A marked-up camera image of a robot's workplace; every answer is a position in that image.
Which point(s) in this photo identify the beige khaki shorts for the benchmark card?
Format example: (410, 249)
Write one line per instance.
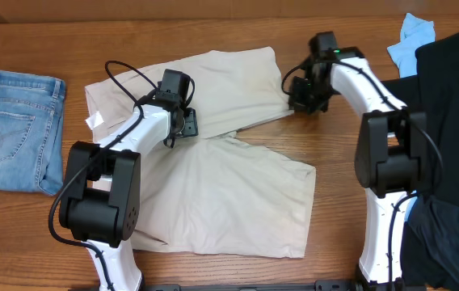
(214, 194)

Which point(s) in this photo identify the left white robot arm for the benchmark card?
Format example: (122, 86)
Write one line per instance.
(98, 206)

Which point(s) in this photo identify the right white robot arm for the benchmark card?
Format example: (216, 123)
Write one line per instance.
(390, 153)

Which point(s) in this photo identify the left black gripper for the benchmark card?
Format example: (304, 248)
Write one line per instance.
(191, 124)

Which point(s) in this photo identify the folded blue denim jeans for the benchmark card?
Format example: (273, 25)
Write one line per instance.
(31, 124)

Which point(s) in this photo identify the light blue cloth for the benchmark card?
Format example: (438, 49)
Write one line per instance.
(415, 32)

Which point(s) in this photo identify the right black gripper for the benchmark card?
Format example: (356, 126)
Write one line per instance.
(296, 104)

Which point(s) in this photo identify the black garment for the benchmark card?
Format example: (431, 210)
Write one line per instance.
(430, 244)

